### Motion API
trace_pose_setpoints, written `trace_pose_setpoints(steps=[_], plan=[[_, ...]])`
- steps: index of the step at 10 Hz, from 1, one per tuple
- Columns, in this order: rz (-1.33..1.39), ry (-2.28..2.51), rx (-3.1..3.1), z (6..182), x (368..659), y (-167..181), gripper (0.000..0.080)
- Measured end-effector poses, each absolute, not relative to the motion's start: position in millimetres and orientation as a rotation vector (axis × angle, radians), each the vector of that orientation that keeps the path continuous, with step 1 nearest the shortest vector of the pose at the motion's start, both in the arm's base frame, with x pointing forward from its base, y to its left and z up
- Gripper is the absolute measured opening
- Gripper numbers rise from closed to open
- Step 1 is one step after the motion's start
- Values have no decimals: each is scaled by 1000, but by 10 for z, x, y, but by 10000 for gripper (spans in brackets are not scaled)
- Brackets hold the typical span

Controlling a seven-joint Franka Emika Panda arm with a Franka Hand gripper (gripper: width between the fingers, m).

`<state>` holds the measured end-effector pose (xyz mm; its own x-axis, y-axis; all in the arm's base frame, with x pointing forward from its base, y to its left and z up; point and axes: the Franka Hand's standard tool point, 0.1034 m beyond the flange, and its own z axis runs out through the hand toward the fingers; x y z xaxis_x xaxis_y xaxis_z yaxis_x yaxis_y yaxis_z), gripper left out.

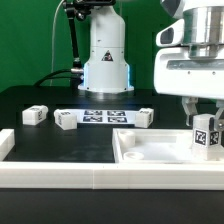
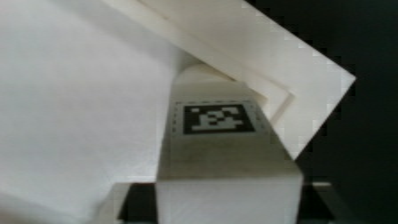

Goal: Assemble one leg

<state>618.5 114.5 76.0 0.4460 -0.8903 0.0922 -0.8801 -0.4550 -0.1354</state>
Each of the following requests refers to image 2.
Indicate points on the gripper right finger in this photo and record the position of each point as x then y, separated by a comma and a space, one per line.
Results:
314, 212

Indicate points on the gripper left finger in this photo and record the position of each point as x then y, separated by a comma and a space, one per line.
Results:
138, 211

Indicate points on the white table leg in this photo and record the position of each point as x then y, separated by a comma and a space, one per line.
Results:
227, 179

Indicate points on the white square tabletop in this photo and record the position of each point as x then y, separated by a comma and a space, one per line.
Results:
92, 53

